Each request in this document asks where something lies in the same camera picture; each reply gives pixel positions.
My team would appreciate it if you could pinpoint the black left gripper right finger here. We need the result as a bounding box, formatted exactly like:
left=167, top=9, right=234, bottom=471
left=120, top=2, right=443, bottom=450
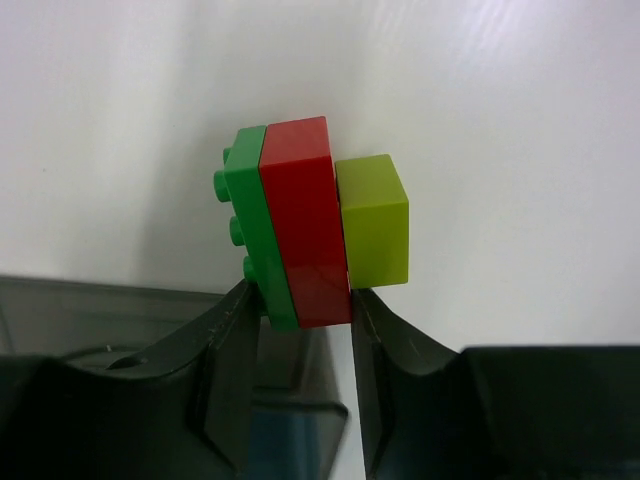
left=351, top=289, right=639, bottom=479

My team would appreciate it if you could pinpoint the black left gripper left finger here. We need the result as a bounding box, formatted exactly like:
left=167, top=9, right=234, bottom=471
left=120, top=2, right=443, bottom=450
left=1, top=282, right=260, bottom=479

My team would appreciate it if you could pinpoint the dark green lego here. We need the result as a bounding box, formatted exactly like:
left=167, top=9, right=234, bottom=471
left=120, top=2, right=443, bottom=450
left=213, top=125, right=299, bottom=331

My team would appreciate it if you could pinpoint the lime green lego brick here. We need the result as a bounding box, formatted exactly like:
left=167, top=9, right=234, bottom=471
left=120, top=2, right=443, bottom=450
left=335, top=154, right=409, bottom=289

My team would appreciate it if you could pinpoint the red lego brick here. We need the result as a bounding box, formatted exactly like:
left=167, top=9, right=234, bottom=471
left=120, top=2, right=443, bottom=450
left=259, top=116, right=352, bottom=328

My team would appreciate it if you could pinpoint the light blue plastic bin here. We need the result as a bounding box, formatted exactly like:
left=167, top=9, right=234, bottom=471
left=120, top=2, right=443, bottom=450
left=243, top=409, right=348, bottom=480

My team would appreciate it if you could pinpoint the smoky grey plastic bin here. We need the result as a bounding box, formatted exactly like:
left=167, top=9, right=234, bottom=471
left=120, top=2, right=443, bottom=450
left=0, top=273, right=350, bottom=480

